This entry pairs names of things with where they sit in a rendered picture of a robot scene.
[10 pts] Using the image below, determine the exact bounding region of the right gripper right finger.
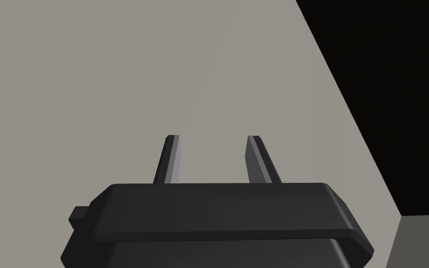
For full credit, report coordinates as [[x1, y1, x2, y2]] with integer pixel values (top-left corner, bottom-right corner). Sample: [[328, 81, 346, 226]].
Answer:
[[245, 135, 282, 184]]

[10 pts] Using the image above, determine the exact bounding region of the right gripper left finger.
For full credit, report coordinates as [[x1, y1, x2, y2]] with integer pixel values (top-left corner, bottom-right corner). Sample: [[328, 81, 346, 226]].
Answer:
[[153, 135, 181, 185]]

